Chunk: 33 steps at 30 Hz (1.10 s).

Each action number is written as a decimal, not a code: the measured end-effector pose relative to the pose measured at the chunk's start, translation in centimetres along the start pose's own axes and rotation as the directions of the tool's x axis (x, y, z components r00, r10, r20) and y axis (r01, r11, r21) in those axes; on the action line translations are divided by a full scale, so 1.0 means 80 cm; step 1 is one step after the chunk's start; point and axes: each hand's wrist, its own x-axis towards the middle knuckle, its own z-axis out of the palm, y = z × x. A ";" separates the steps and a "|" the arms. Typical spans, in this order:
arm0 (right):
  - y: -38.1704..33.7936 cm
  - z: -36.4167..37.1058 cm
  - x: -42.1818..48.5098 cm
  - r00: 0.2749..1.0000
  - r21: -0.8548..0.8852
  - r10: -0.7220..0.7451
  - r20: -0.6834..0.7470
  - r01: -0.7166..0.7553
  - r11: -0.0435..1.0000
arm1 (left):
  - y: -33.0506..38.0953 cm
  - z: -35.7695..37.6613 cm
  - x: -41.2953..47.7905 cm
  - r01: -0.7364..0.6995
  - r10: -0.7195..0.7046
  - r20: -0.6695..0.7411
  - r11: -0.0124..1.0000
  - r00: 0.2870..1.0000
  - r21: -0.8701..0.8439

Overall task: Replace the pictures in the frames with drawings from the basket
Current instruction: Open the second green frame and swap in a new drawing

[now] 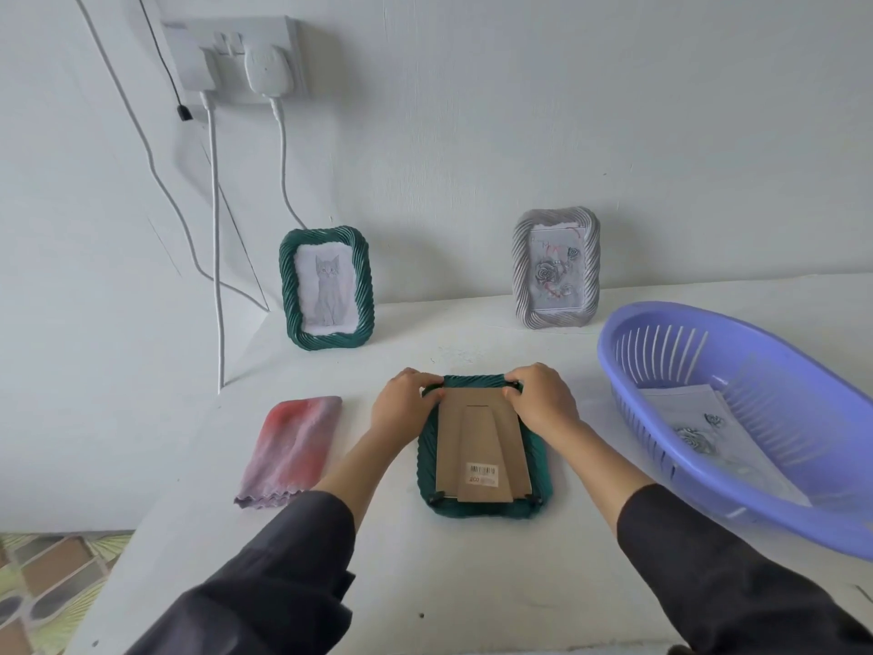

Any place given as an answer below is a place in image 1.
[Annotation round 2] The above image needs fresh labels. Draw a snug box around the purple plastic basket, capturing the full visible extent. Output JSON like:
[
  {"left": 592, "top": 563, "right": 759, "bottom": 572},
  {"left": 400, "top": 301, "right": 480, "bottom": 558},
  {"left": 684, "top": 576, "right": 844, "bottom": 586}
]
[{"left": 597, "top": 300, "right": 873, "bottom": 562}]

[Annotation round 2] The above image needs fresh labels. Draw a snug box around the white rectangular charger adapter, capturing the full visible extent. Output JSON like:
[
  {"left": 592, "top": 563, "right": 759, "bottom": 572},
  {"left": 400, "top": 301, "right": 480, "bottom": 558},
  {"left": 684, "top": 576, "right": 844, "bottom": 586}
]
[{"left": 163, "top": 26, "right": 219, "bottom": 93}]

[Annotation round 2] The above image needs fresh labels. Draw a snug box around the grey frame with rose drawing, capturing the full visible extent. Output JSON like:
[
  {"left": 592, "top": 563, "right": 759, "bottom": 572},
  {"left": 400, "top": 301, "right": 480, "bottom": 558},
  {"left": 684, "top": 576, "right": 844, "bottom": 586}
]
[{"left": 511, "top": 206, "right": 602, "bottom": 330}]

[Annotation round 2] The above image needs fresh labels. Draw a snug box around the white wall socket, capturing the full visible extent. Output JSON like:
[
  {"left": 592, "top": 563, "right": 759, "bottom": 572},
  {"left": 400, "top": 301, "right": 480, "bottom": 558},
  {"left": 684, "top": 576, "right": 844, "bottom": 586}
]
[{"left": 161, "top": 15, "right": 308, "bottom": 105}]

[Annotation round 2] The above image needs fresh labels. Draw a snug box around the curved white charging cable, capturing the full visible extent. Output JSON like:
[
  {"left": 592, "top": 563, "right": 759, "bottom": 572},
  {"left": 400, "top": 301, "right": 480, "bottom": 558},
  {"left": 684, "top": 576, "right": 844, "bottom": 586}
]
[{"left": 269, "top": 96, "right": 308, "bottom": 229}]

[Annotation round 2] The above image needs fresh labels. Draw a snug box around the person's right forearm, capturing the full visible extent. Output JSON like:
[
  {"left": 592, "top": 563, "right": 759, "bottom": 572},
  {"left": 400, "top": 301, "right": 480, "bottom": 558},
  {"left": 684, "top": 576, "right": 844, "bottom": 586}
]
[{"left": 552, "top": 422, "right": 873, "bottom": 655}]

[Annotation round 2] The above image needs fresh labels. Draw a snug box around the person's left hand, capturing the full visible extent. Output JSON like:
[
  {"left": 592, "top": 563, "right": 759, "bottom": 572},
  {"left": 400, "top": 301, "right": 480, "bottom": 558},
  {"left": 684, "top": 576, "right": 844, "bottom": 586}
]
[{"left": 370, "top": 367, "right": 446, "bottom": 455}]

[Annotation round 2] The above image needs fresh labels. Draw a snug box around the black cable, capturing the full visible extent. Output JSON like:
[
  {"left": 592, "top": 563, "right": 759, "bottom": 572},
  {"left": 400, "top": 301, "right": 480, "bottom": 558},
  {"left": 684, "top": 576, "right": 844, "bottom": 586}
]
[{"left": 135, "top": 0, "right": 194, "bottom": 122}]

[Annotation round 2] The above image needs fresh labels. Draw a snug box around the white rounded charger adapter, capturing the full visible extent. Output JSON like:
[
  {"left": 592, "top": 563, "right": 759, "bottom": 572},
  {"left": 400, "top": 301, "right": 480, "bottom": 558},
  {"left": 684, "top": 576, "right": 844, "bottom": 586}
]
[{"left": 244, "top": 43, "right": 296, "bottom": 100}]

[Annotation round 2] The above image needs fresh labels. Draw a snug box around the thin white cable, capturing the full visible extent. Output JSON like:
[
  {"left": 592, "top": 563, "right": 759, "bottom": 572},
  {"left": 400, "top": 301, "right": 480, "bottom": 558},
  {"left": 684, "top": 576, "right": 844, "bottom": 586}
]
[{"left": 71, "top": 0, "right": 269, "bottom": 313}]

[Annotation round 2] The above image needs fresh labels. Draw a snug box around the brown cardboard frame backing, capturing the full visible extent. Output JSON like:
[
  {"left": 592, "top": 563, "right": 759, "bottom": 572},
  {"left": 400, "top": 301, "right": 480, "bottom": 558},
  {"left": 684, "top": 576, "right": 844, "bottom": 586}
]
[{"left": 435, "top": 387, "right": 533, "bottom": 504}]

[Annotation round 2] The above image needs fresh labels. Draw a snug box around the pink purple cloth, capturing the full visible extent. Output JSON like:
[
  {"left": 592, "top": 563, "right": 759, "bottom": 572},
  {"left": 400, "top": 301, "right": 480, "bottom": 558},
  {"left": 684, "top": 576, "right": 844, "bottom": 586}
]
[{"left": 234, "top": 396, "right": 344, "bottom": 510}]

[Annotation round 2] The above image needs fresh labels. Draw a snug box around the person's right hand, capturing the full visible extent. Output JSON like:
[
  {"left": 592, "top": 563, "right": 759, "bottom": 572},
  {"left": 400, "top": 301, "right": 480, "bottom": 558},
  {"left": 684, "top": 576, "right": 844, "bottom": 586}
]
[{"left": 502, "top": 362, "right": 582, "bottom": 448}]

